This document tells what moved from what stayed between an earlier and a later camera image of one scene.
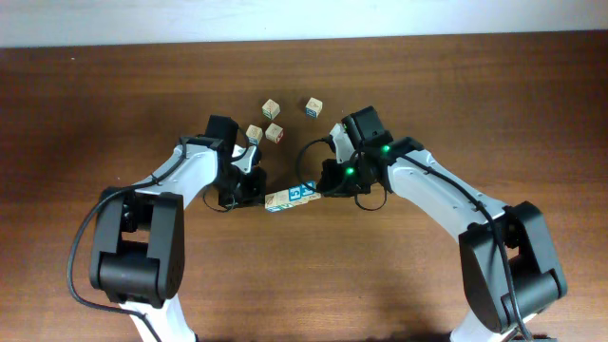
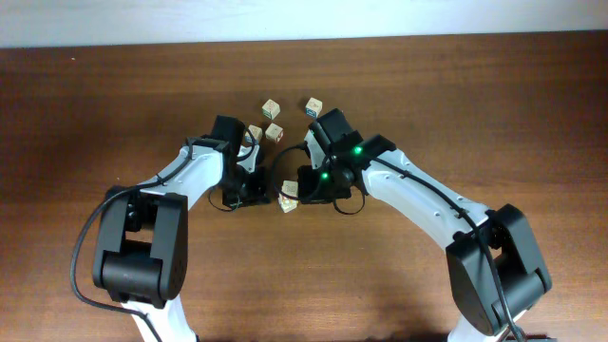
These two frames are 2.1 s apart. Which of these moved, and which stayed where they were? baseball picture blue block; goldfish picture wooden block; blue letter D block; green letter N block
Moved: baseball picture blue block
Stayed: goldfish picture wooden block; green letter N block; blue letter D block
